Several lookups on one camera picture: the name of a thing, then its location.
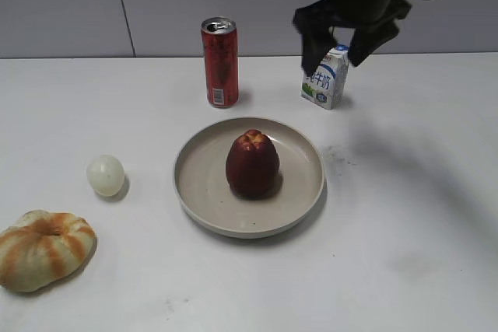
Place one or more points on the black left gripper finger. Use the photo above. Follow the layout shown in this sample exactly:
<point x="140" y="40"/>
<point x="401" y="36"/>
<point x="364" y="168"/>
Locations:
<point x="315" y="45"/>

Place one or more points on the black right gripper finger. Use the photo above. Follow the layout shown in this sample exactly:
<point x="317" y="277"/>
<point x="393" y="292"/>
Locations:
<point x="364" y="42"/>

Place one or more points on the dark red apple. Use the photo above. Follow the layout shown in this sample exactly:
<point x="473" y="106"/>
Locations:
<point x="252" y="165"/>

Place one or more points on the beige round plate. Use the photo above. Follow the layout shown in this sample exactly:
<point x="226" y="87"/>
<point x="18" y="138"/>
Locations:
<point x="205" y="196"/>

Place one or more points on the small milk carton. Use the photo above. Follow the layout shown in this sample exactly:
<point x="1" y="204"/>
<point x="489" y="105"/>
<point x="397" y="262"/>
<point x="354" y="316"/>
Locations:
<point x="325" y="87"/>

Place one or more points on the red soda can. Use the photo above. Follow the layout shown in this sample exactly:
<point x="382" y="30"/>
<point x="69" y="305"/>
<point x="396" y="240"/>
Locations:
<point x="220" y="48"/>

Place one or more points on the white egg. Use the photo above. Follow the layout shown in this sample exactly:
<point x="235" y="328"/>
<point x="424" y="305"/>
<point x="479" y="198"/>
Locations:
<point x="105" y="175"/>

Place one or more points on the striped orange green pumpkin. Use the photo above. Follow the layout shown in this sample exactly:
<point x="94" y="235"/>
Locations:
<point x="42" y="247"/>

